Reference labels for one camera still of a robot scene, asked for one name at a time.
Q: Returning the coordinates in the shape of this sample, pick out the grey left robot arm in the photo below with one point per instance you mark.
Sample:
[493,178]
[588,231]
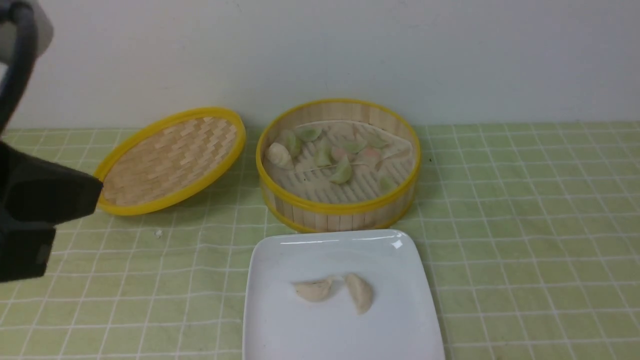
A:
[26,34]

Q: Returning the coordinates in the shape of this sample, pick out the green dumpling back right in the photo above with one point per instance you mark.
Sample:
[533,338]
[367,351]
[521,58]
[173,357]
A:
[374,140]

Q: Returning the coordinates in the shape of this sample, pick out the bamboo steamer lid yellow rim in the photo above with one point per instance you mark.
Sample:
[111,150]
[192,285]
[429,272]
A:
[170,160]

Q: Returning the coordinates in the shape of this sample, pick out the bamboo steamer basket yellow rim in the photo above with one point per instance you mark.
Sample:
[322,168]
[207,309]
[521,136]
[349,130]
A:
[307,202]

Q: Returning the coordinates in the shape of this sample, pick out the white square plate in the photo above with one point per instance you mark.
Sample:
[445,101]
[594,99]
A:
[402,323]

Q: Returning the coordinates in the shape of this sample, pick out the green dumpling front centre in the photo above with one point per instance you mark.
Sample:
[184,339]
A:
[343,171]

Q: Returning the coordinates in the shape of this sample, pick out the white dumpling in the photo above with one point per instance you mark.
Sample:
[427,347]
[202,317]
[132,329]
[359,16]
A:
[314,291]
[360,291]
[278,155]

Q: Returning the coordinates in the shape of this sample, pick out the pink dumpling right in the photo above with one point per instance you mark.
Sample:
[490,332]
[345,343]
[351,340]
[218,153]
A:
[369,157]

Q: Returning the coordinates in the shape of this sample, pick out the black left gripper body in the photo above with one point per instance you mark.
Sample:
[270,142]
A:
[25,250]

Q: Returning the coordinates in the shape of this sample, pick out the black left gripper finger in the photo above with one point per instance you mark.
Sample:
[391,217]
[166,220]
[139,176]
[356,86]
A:
[33,190]

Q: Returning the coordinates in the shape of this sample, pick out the green dumpling middle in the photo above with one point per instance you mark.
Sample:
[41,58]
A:
[323,156]

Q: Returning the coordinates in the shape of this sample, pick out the green dumpling back left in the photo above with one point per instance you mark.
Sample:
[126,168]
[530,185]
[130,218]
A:
[292,143]

